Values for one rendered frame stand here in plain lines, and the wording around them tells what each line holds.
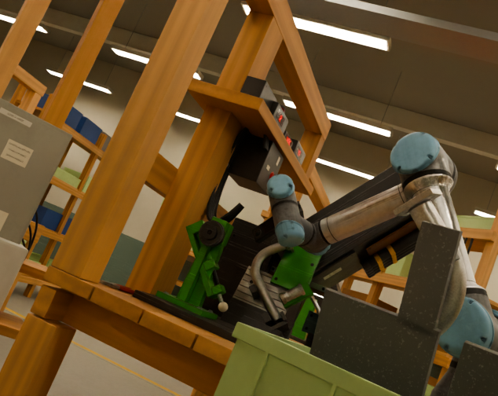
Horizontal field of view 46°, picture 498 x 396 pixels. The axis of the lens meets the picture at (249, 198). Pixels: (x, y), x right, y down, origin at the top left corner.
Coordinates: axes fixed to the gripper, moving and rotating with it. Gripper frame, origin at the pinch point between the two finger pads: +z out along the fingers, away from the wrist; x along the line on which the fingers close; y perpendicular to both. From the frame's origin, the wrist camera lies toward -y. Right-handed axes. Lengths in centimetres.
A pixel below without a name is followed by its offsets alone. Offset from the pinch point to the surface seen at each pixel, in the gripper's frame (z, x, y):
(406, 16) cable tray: 130, 202, 153
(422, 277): -105, -64, 4
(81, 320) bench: -40, -21, -57
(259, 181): -8.3, 20.9, -0.4
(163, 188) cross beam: -25.0, 19.1, -29.7
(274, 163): -4.1, 28.2, 7.0
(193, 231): -24.1, 1.6, -25.1
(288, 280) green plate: 2.7, -11.1, -3.0
